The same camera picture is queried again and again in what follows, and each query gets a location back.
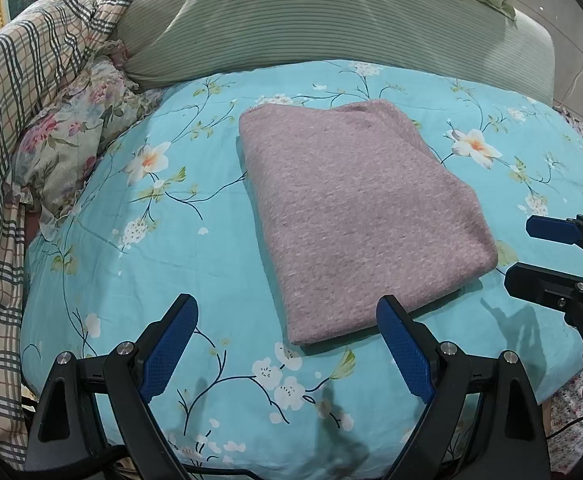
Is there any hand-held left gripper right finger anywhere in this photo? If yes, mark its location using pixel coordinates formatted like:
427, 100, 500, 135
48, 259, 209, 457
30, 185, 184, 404
375, 295, 551, 480

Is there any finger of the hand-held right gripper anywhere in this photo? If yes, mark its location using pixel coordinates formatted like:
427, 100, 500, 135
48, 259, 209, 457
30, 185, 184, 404
525, 213, 583, 281
503, 261, 583, 367

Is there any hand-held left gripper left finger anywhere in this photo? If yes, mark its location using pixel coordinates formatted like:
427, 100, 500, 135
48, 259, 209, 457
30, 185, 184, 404
24, 293, 200, 480

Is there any pink knitted garment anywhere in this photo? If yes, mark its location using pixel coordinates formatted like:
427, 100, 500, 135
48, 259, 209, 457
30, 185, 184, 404
238, 99, 499, 346

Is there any blue floral bed sheet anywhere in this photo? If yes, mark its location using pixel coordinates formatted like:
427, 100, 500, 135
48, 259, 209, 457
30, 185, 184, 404
20, 59, 583, 480

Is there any plaid quilt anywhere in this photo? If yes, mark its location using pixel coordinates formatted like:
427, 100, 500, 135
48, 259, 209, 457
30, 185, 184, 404
0, 0, 172, 467

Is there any floral ruffled pillow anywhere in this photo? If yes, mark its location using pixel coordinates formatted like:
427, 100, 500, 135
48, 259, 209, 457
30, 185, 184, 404
10, 40, 164, 241

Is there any green striped bolster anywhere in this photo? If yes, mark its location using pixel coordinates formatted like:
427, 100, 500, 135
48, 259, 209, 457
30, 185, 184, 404
116, 0, 557, 106

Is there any black cable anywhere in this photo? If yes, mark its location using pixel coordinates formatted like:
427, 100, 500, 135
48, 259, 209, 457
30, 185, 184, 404
545, 402, 583, 442

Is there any white cable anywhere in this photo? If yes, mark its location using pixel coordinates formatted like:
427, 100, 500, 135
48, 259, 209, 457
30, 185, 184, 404
565, 42, 583, 107

